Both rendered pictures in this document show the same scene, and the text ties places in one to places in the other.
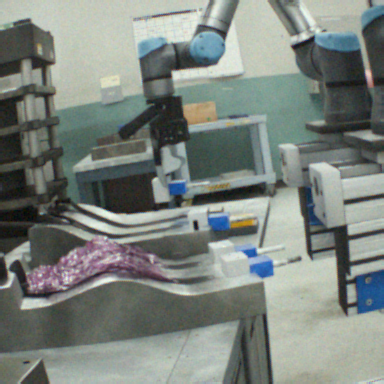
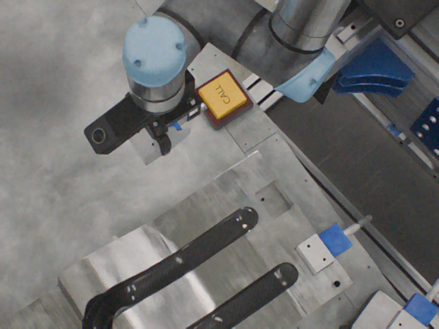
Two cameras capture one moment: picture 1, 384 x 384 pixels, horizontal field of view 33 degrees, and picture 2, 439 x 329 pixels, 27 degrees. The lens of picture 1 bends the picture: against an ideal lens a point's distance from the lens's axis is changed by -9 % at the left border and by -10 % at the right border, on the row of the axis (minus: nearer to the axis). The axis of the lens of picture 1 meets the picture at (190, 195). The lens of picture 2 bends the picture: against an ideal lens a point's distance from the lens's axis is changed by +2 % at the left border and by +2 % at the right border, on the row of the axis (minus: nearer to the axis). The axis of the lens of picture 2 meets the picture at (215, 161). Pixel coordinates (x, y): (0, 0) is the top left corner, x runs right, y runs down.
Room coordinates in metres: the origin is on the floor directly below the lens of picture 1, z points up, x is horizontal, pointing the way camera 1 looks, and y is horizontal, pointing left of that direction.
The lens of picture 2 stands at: (1.34, 0.30, 2.32)
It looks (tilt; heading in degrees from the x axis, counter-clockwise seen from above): 75 degrees down; 308
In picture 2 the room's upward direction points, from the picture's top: 8 degrees clockwise
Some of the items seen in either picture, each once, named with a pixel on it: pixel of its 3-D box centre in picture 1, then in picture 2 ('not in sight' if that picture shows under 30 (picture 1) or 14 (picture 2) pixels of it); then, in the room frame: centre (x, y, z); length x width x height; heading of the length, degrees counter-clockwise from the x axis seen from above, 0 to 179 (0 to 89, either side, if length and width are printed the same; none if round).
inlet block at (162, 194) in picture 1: (182, 186); (171, 127); (1.66, 0.02, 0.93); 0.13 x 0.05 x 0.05; 80
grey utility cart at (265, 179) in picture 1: (217, 159); not in sight; (7.31, -0.33, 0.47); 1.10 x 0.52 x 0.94; 99
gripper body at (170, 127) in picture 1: (166, 121); (162, 99); (1.66, 0.03, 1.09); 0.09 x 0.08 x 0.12; 80
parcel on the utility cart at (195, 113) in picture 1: (194, 117); not in sight; (7.32, -0.17, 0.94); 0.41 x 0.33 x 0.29; 99
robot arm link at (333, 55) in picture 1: (339, 55); not in sight; (1.62, -0.42, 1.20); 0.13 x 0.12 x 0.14; 10
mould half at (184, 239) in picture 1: (102, 240); (174, 305); (1.46, 0.20, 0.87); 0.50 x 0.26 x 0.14; 80
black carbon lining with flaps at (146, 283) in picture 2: (104, 218); (186, 301); (1.45, 0.19, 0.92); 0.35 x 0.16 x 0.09; 80
